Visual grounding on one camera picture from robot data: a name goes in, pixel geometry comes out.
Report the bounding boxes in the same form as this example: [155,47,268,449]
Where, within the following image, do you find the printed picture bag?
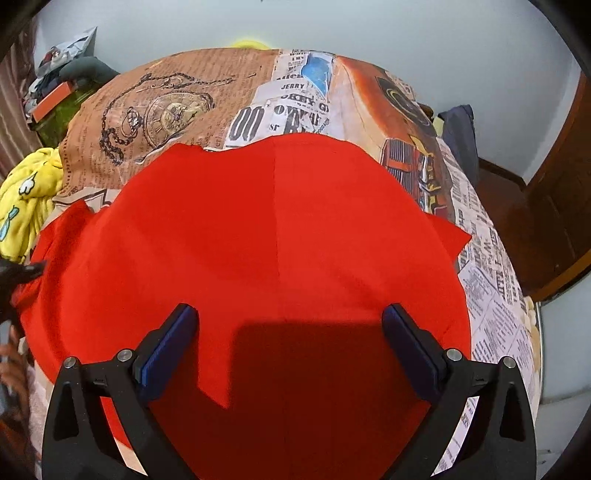
[39,27,99,75]

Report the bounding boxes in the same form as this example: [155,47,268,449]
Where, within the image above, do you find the printed newspaper pattern bedsheet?
[28,46,542,476]

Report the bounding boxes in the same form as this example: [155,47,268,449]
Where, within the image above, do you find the yellow printed cloth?
[0,148,64,265]

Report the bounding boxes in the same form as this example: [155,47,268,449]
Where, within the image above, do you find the person's left hand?
[0,344,29,409]

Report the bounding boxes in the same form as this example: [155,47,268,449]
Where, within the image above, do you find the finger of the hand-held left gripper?
[0,260,48,291]

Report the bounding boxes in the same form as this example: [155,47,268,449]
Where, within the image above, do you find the green box with orange lid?
[39,88,99,145]

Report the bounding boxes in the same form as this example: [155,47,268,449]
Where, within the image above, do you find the brown curtain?
[0,25,43,178]

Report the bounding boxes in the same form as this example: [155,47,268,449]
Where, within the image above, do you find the dark blue bag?
[436,105,481,186]

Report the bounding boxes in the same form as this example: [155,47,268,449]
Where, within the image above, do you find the grey cloth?
[60,58,122,88]

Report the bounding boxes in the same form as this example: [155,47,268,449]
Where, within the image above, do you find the wooden door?
[525,69,591,298]

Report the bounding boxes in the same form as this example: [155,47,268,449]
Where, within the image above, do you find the red jacket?
[11,136,472,480]

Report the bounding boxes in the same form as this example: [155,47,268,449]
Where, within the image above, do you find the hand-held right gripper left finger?
[41,303,200,480]

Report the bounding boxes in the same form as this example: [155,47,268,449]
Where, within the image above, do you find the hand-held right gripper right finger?
[382,303,539,480]

